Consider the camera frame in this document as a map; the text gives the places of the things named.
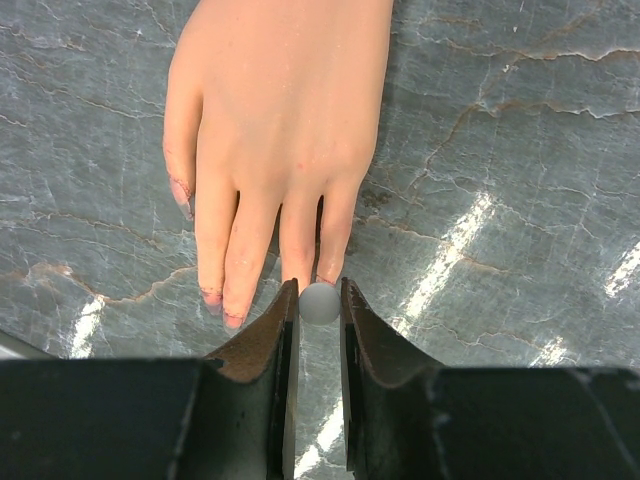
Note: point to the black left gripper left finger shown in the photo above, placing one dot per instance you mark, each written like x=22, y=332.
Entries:
x=227, y=415

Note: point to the mannequin hand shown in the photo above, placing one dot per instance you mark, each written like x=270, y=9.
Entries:
x=270, y=126

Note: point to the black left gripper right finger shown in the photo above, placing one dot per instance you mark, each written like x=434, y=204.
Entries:
x=408, y=416

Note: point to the white nail polish cap brush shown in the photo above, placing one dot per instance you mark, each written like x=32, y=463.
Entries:
x=319, y=304

